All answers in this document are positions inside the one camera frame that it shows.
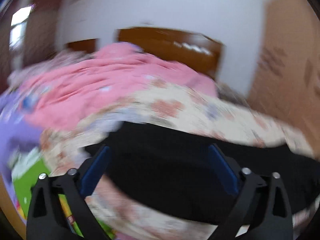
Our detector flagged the black pants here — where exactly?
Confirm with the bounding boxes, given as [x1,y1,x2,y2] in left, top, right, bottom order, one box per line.
[85,122,319,225]

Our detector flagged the green box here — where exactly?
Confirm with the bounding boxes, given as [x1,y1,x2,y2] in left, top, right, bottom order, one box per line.
[11,154,116,240]

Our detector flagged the floral cream bedspread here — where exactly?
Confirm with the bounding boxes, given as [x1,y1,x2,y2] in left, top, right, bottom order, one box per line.
[41,80,314,239]

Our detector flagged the purple blanket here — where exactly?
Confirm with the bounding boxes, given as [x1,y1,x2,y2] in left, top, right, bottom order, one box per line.
[0,89,48,170]

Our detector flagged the light wooden wardrobe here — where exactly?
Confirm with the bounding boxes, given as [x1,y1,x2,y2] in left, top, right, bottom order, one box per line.
[248,0,319,157]

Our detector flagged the pink quilt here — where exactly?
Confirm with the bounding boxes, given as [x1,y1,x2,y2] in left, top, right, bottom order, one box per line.
[20,42,217,131]

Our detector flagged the brown wooden headboard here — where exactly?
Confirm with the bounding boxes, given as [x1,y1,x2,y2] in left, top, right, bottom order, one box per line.
[116,27,223,80]

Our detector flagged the window with bright light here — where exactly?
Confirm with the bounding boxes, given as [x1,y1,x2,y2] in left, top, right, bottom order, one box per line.
[9,4,33,51]

